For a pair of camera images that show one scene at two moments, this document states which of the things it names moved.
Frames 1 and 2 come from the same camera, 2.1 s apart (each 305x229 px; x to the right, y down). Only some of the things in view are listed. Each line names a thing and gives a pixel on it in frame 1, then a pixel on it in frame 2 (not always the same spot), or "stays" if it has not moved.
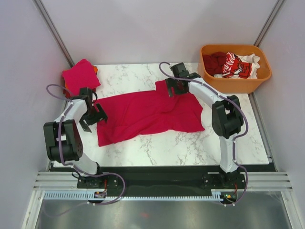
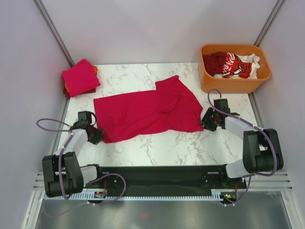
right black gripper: (170, 83) -> (205, 121)
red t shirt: (131, 114) stays
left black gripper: (98, 117) -> (98, 137)
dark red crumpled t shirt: (214, 63) stays
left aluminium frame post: (54, 32) stays
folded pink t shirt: (82, 75) stays
